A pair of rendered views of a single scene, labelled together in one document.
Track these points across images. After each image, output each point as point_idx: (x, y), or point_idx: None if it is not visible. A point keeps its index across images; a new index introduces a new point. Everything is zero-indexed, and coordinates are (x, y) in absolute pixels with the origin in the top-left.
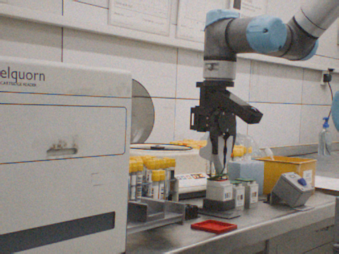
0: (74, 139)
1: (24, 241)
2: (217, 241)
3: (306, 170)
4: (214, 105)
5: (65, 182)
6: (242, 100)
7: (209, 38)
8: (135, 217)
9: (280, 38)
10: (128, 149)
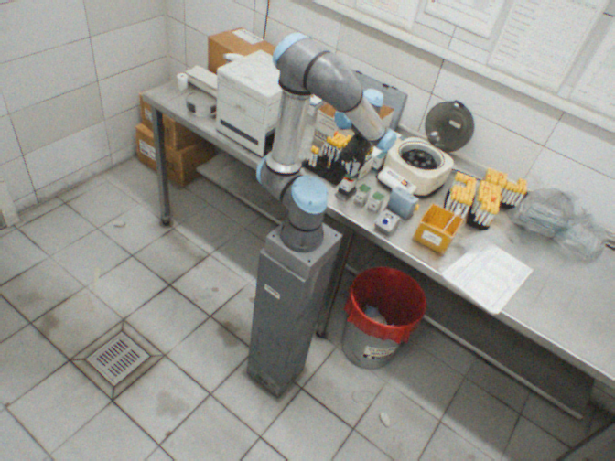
0: (243, 107)
1: (230, 126)
2: None
3: (430, 232)
4: None
5: (241, 119)
6: (356, 146)
7: None
8: None
9: (341, 123)
10: (264, 123)
